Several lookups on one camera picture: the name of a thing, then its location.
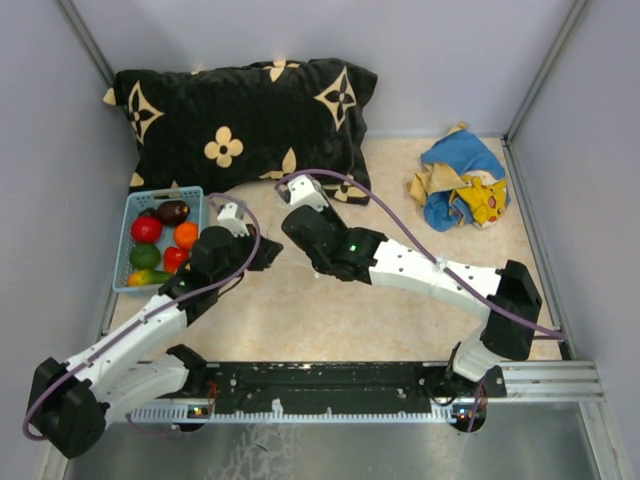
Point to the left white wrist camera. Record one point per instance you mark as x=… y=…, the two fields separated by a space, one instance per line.
x=231 y=217

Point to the green toy lime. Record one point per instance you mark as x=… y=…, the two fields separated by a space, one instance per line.
x=144 y=256

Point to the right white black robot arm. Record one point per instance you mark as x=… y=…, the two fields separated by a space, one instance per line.
x=505 y=300

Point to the orange toy fruit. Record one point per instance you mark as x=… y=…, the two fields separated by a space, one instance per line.
x=185 y=235

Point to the clear polka dot zip bag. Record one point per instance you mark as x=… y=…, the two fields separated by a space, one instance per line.
x=290 y=262

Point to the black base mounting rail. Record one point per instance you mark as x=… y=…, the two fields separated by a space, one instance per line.
x=339 y=388

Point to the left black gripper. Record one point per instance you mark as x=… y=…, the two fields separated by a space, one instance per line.
x=265 y=254

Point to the aluminium frame rail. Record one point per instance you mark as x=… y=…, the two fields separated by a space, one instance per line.
x=532 y=382

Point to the dark purple toy fruit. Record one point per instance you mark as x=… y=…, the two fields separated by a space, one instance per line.
x=173 y=213

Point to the blue yellow cartoon cloth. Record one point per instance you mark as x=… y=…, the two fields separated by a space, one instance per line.
x=461 y=182

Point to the light blue plastic basket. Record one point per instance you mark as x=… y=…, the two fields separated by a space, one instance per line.
x=136 y=203

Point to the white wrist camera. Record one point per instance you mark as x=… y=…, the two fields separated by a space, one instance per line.
x=303 y=190
x=231 y=217

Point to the black floral plush pillow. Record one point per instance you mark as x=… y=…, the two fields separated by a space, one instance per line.
x=219 y=129

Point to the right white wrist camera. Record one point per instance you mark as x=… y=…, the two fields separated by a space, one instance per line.
x=303 y=190

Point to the yellow green toy mango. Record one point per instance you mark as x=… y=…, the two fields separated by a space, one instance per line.
x=148 y=277

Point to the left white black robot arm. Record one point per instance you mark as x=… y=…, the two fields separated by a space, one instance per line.
x=73 y=402

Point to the red toy apple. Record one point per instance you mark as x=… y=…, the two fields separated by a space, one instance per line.
x=146 y=230

